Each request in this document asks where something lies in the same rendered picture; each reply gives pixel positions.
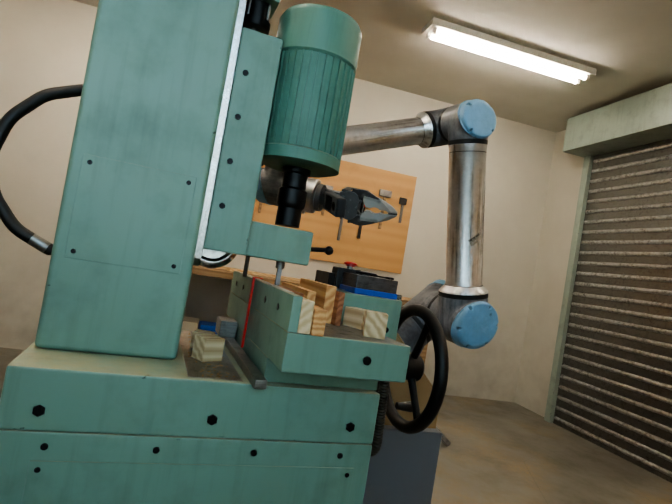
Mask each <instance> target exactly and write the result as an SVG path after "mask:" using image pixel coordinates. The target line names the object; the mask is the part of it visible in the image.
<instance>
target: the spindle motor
mask: <svg viewBox="0 0 672 504"><path fill-rule="evenodd" d="M276 38H279V39H282V40H283V46H282V52H281V58H280V63H279V69H278V75H277V81H276V86H275V92H274V98H273V103H272V109H271V115H270V121H269V126H268V132H267V138H266V144H265V149H264V155H263V161H262V164H263V165H265V166H267V167H269V168H272V169H275V170H278V171H281V172H282V167H283V166H296V167H301V168H305V169H308V170H310V171H311V175H310V177H318V178H322V177H332V176H337V175H338V174H339V169H340V162H341V157H342V151H343V145H344V140H345V134H346V128H347V122H348V116H349V110H350V104H351V98H352V92H353V86H354V81H355V74H356V69H357V63H358V57H359V51H360V45H361V40H362V33H361V30H360V27H359V25H358V23H357V22H356V21H355V20H354V19H353V18H352V17H351V16H349V15H348V14H346V13H344V12H342V11H340V10H338V9H336V8H333V7H329V6H325V5H320V4H310V3H307V4H298V5H294V6H291V7H289V8H288V9H287V10H285V12H284V13H283V14H282V15H281V17H280V19H279V25H278V30H277V36H276Z"/></svg>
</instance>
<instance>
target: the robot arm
mask: <svg viewBox="0 0 672 504"><path fill-rule="evenodd" d="M495 127H496V115H495V112H494V110H493V108H492V107H491V106H490V105H489V104H488V103H487V102H486V101H484V100H481V99H473V100H466V101H464V102H462V103H459V104H456V105H453V106H450V107H446V108H442V109H437V110H431V111H425V112H420V113H418V114H417V116H416V117H415V118H408V119H400V120H392V121H384V122H376V123H368V124H360V125H352V126H347V128H346V134H345V140H344V145H343V151H342V156H343V155H350V154H357V153H364V152H371V151H378V150H385V149H392V148H399V147H406V146H413V145H419V146H420V147H421V148H423V149H425V148H432V147H438V146H444V145H448V148H449V167H448V204H447V240H446V277H445V280H441V279H438V280H435V281H434V282H432V283H430V284H429V285H427V286H426V287H425V288H424V289H423V290H422V291H421V292H419V293H418V294H417V295H416V296H414V297H413V298H412V299H411V300H409V301H408V302H407V303H406V304H404V305H403V306H402V307H401V309H402V308H403V307H405V306H407V305H411V304H420V305H423V306H425V307H427V308H429V309H430V310H431V311H432V312H433V313H434V314H435V316H436V317H437V318H438V320H439V322H440V324H441V326H442V328H443V331H444V334H445V337H446V340H448V341H450V342H452V343H454V344H456V345H458V346H460V347H464V348H468V349H478V348H481V347H483V346H485V345H486V344H488V343H489V342H490V341H491V340H492V339H493V337H494V336H495V334H496V332H497V329H498V326H497V325H498V322H499V321H498V315H497V312H496V310H495V309H494V307H492V306H491V305H490V304H489V303H488V290H487V289H486V288H485V287H484V286H483V285H482V272H483V242H484V212H485V182H486V152H487V146H488V137H489V136H490V135H491V134H492V132H493V131H494V130H495ZM283 174H284V173H283V172H281V171H278V170H275V169H272V168H269V167H267V166H265V167H264V168H261V172H260V178H259V184H258V189H257V195H256V199H257V200H258V201H259V202H262V203H265V204H268V205H274V206H277V196H278V190H279V187H281V185H282V180H283ZM351 190H353V191H351ZM306 192H307V198H306V204H305V208H304V210H303V211H302V214H305V212H307V213H312V214H313V213H314V212H315V211H319V212H320V211H322V209H325V210H326V211H328V212H329V213H331V214H332V215H334V216H335V217H340V219H342V218H344V219H346V220H348V221H347V223H353V224H355V225H359V226H363V225H369V224H374V223H378V222H383V221H387V220H390V219H393V218H395V217H396V216H397V214H398V212H397V211H396V210H395V209H394V207H392V206H391V205H390V204H388V203H387V202H386V201H384V200H382V199H381V198H378V197H376V196H375V195H374V194H373V193H371V192H370V191H368V190H365V189H358V188H353V187H348V186H347V187H345V188H343V189H342V191H336V190H331V189H327V187H326V185H324V184H321V181H320V180H319V179H314V178H309V177H308V179H307V185H306ZM364 205H365V207H367V208H373V207H374V208H378V209H379V210H384V211H387V212H388V214H383V213H381V212H380V213H374V212H372V211H371V210H365V211H364V212H363V208H364ZM424 324H425V322H424V321H423V320H422V319H421V318H420V317H418V316H412V317H410V318H408V319H407V320H406V321H405V322H404V323H403V324H402V325H401V327H400V329H399V330H398V332H397V333H398V334H399V336H400V337H401V339H402V340H403V342H404V343H405V345H408V346H410V347H411V349H410V352H411V353H412V351H413V349H414V347H415V345H416V343H417V341H418V338H419V336H420V334H421V331H422V329H423V326H424Z"/></svg>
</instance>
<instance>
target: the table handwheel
mask: <svg viewBox="0 0 672 504"><path fill-rule="evenodd" d="M412 316H418V317H420V318H421V319H422V320H423V321H424V322H425V324H424V326H423V329H422V331H421V334H420V336H419V338H418V341H417V343H416V345H415V347H414V349H413V351H412V353H411V354H410V355H409V361H408V368H407V374H406V380H408V385H409V391H410V397H411V404H412V412H413V420H412V421H407V420H405V419H404V418H402V417H401V416H400V414H399V413H398V411H397V410H396V408H395V405H394V402H393V399H392V395H391V390H390V386H389V392H388V393H389V394H388V400H387V402H388V403H387V406H386V407H387V409H386V416H387V418H388V419H389V421H390V422H391V424H392V425H393V426H394V427H395V428H396V429H397V430H399V431H401V432H403V433H405V434H416V433H419V432H421V431H423V430H425V429H426V428H427V427H428V426H429V425H430V424H431V423H432V422H433V420H434V419H435V418H436V416H437V414H438V412H439V410H440V408H441V406H442V403H443V400H444V397H445V393H446V388H447V382H448V372H449V357H448V347H447V342H446V337H445V334H444V331H443V328H442V326H441V324H440V322H439V320H438V318H437V317H436V316H435V314H434V313H433V312H432V311H431V310H430V309H429V308H427V307H425V306H423V305H420V304H411V305H407V306H405V307H403V308H402V309H401V312H400V318H399V325H398V330H399V329H400V327H401V325H402V324H403V323H404V322H405V321H406V320H407V319H408V318H410V317H412ZM429 331H430V334H431V337H432V341H433V346H434V353H435V373H434V381H433V386H432V391H431V394H430V397H429V400H428V402H427V405H426V407H425V408H424V410H423V412H422V413H421V414H420V408H419V402H418V395H417V387H416V381H419V380H420V379H421V377H422V376H423V374H424V370H425V364H424V361H423V359H422V357H421V356H420V355H419V354H420V352H421V350H422V347H423V345H424V342H425V340H426V338H427V336H428V334H429Z"/></svg>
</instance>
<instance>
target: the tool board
mask: <svg viewBox="0 0 672 504"><path fill-rule="evenodd" d="M309 178H314V179H319V180H320V181H321V184H324V185H326V187H327V189H331V190H336V191H342V189H343V188H345V187H347V186H348V187H353V188H358V189H365V190H368V191H370V192H371V193H373V194H374V195H375V196H376V197H378V198H381V199H382V200H384V201H386V202H387V203H388V204H390V205H391V206H392V207H394V209H395V210H396V211H397V212H398V214H397V216H396V217H395V218H393V219H390V220H387V221H383V222H378V223H374V224H369V225H363V226H359V225H355V224H353V223H347V221H348V220H346V219H344V218H342V219H340V217H335V216H334V215H332V214H331V213H329V212H328V211H326V210H325V209H322V211H320V212H319V211H315V212H314V213H313V214H312V213H307V212H305V214H301V220H300V226H299V228H293V229H298V230H303V231H309V232H312V233H313V240H312V245H311V247H321V248H326V247H327V246H331V247H332V248H333V250H334V252H333V254H331V255H326V254H325V252H310V257H309V258H310V259H316V260H322V261H327V262H333V263H339V264H344V262H346V261H349V262H354V263H357V267H362V268H368V269H374V270H380V271H386V272H392V273H397V274H401V271H402V265H403V259H404V253H405V247H406V241H407V235H408V229H409V223H410V217H411V211H412V204H413V198H414V192H415V186H416V180H417V177H414V176H409V175H405V174H400V173H396V172H392V171H387V170H383V169H378V168H374V167H370V166H365V165H361V164H356V163H352V162H348V161H343V160H341V162H340V169H339V174H338V175H337V176H332V177H322V178H318V177H309ZM277 209H278V206H274V205H268V204H265V203H262V202H259V201H258V200H257V199H256V201H255V207H254V212H253V218H252V221H256V222H262V223H267V224H272V225H277V224H275V220H276V214H277ZM365 210H371V211H372V212H374V213H380V212H381V213H383V214H388V212H387V211H384V210H379V209H378V208H374V207H373V208H367V207H365V205H364V208H363V212H364V211H365ZM277 226H281V225H277Z"/></svg>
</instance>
